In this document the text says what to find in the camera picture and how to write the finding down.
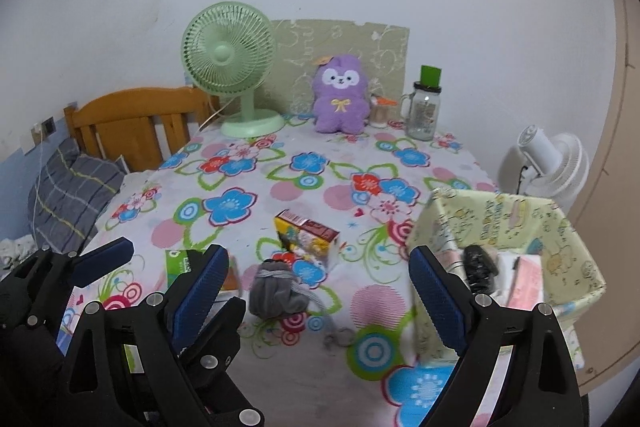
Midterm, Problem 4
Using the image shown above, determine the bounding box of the grey plaid pillow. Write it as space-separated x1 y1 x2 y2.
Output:
27 138 126 253

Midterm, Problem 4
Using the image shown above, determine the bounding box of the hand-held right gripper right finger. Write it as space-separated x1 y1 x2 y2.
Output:
409 246 583 427

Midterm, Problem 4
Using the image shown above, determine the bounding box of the red and yellow carton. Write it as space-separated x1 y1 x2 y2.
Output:
273 209 341 269

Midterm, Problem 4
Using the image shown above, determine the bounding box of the purple plush toy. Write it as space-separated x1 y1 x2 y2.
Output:
312 53 372 135

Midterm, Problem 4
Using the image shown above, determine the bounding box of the green table fan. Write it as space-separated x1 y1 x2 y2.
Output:
181 3 286 138

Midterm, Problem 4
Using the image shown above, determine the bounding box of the white crumpled cloth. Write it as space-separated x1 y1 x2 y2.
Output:
0 234 38 270

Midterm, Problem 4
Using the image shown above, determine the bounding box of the yellow printed storage box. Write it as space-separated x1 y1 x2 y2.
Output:
405 188 607 365

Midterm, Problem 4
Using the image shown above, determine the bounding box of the green tissue packet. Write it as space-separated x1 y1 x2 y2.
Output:
164 248 241 293

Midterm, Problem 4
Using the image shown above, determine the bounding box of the pink tissue packet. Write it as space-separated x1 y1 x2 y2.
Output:
507 255 545 310

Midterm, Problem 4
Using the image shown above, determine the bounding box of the white standing fan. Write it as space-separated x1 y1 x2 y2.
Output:
497 124 591 212

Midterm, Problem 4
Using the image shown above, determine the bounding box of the grey drawstring pouch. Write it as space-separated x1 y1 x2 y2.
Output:
249 259 355 348

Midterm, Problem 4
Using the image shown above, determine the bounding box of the small jar with orange lid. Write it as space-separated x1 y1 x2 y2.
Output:
370 94 396 128

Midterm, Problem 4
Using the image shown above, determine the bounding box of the black cloth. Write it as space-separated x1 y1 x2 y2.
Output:
462 244 501 295

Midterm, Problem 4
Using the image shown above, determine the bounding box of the green patterned board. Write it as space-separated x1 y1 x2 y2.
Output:
270 19 411 128

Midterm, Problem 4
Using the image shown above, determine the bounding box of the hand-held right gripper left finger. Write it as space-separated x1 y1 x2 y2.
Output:
62 244 231 427

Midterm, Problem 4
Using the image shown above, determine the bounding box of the glass jar with green lid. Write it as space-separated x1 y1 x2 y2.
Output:
399 65 445 142

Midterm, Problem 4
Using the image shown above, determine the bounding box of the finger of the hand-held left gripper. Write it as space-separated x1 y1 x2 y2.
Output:
179 299 266 427
0 238 135 338

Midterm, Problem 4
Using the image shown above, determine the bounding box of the beige door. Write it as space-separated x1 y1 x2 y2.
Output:
570 0 640 393

